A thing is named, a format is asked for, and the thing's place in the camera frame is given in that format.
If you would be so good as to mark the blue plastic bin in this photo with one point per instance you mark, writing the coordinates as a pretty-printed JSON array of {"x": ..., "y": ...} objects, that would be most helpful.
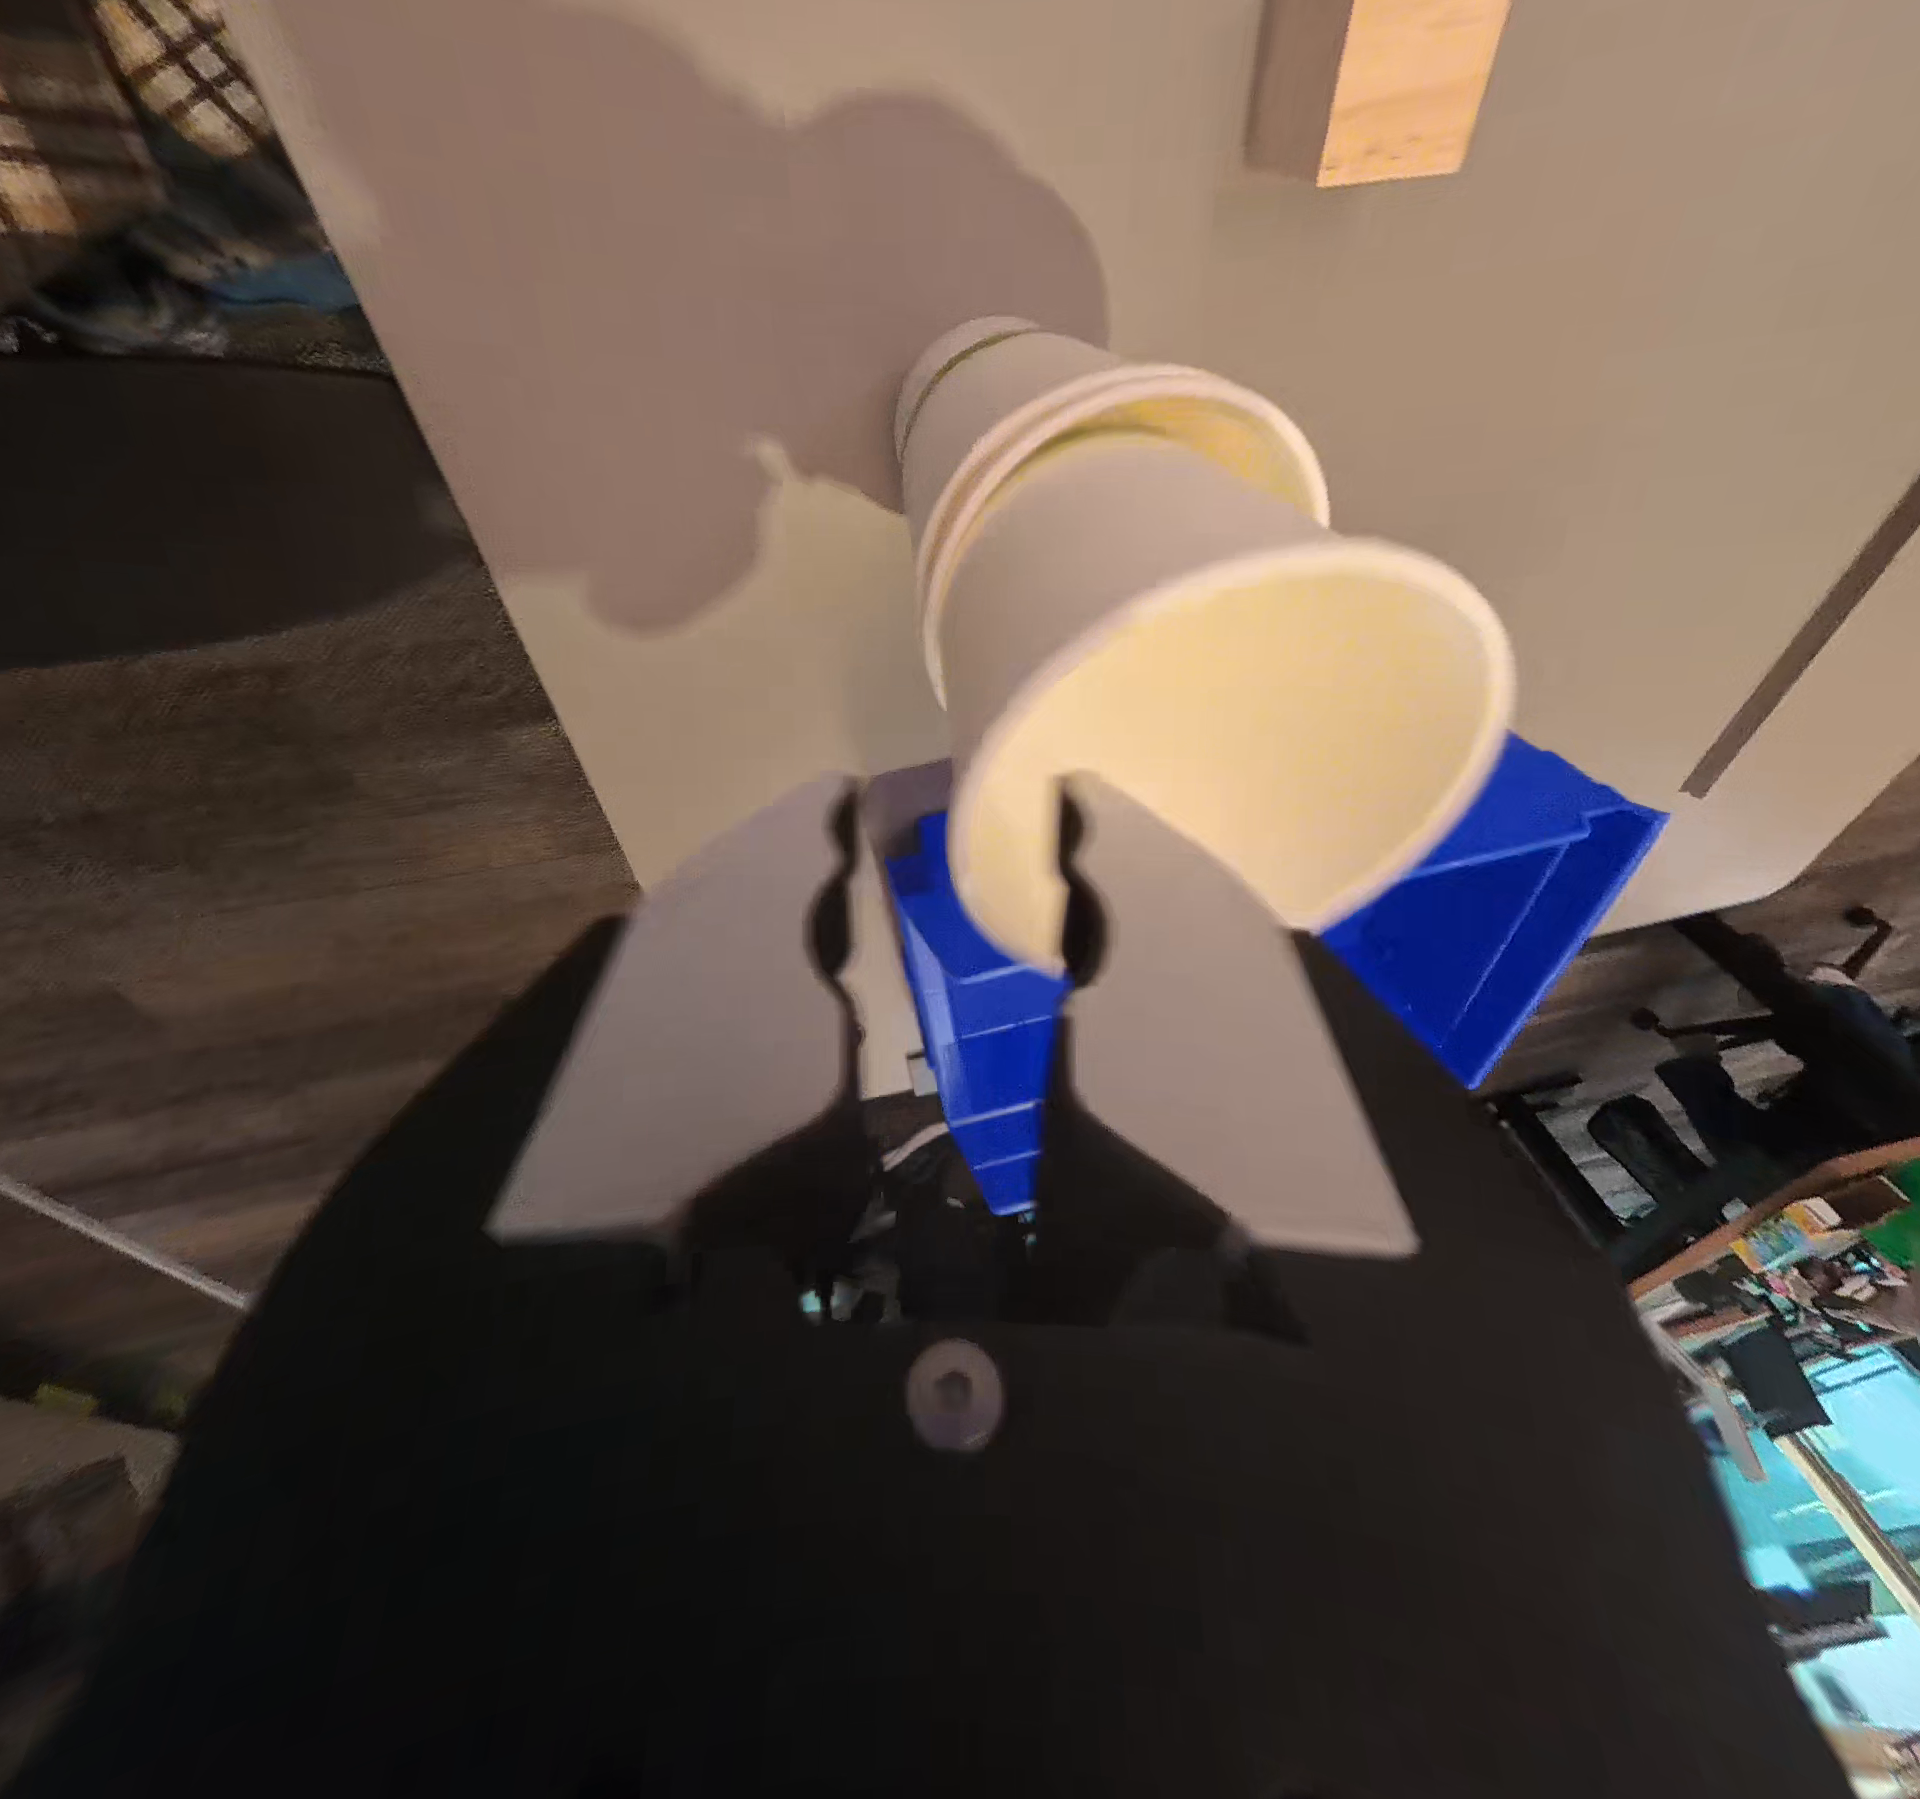
[{"x": 1501, "y": 900}]

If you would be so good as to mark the wooden cube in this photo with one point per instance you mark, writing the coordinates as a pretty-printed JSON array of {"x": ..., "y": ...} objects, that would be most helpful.
[{"x": 1409, "y": 74}]

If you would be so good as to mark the white green-banded paper cup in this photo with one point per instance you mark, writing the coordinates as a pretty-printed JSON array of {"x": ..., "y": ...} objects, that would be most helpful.
[
  {"x": 941, "y": 561},
  {"x": 998, "y": 382},
  {"x": 1273, "y": 719},
  {"x": 1259, "y": 473}
]

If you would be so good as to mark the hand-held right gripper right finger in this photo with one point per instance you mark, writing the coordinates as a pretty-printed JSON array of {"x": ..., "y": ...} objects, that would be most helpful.
[{"x": 1231, "y": 1065}]

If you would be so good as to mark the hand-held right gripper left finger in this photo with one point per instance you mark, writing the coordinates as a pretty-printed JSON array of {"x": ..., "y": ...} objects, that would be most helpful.
[{"x": 690, "y": 1049}]

